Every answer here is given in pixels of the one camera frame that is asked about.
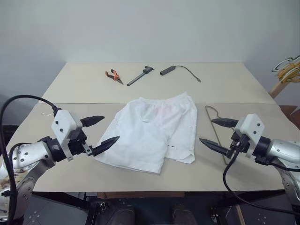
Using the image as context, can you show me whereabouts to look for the dark rounded shape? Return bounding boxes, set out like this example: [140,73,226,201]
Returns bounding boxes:
[112,203,135,225]
[172,203,199,225]

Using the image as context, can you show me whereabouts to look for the white shorts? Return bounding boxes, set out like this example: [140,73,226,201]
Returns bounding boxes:
[93,91,197,174]

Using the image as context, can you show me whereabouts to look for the black caliper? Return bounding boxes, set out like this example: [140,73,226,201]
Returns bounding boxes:
[126,66,155,87]

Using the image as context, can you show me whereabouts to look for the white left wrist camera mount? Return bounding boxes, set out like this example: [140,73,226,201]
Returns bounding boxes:
[51,109,83,162]

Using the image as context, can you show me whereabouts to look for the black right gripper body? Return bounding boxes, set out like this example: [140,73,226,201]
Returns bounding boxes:
[226,130,249,159]

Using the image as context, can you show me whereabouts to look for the thin wire clothes hanger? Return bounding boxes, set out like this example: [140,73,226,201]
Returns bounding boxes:
[205,105,232,165]

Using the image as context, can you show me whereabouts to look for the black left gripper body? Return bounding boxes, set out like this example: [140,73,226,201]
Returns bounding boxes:
[67,127,95,157]

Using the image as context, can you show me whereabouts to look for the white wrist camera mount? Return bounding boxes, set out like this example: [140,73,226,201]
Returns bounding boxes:
[234,113,265,158]
[51,109,83,162]

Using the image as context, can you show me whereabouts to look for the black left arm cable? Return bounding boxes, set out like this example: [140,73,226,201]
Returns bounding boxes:
[0,94,63,225]

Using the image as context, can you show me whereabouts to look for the orange black pliers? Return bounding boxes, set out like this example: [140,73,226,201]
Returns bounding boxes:
[104,69,124,85]

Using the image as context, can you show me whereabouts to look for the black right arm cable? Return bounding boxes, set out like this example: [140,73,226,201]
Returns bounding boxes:
[222,138,300,215]

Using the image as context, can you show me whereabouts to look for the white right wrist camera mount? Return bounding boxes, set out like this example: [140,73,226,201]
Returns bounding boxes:
[234,113,265,158]

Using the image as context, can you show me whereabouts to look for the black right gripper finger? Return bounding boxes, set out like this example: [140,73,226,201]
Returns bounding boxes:
[211,118,239,129]
[198,137,229,157]

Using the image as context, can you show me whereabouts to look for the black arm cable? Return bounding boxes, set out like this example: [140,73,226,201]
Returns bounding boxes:
[0,94,63,225]
[222,138,300,215]

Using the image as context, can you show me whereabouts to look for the grey usb hub with cable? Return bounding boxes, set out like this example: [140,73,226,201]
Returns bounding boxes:
[159,65,202,83]

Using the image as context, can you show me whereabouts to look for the wooden clothes rack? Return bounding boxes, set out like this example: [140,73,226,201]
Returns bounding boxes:
[269,78,295,99]

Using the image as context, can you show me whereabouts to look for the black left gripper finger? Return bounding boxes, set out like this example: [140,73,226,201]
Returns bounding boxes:
[79,115,105,128]
[91,135,120,157]

